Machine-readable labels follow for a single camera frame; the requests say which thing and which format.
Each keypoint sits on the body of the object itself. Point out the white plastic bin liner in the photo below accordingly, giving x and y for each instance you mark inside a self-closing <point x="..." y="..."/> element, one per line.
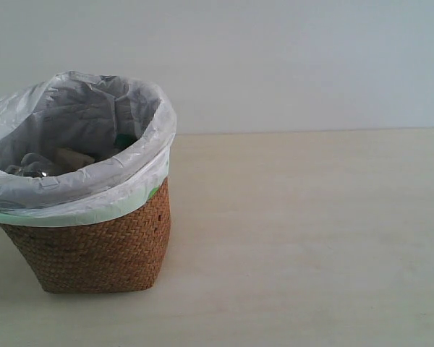
<point x="84" y="112"/>

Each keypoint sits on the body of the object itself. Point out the woven brown wicker basket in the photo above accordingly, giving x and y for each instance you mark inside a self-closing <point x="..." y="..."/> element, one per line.
<point x="120" y="255"/>

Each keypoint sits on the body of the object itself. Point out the brown cardboard egg carton piece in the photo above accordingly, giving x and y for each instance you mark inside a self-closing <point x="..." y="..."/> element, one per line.
<point x="71" y="160"/>

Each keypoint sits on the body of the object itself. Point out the clear bottle green label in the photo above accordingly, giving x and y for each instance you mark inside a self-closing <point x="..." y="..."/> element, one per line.
<point x="37" y="166"/>

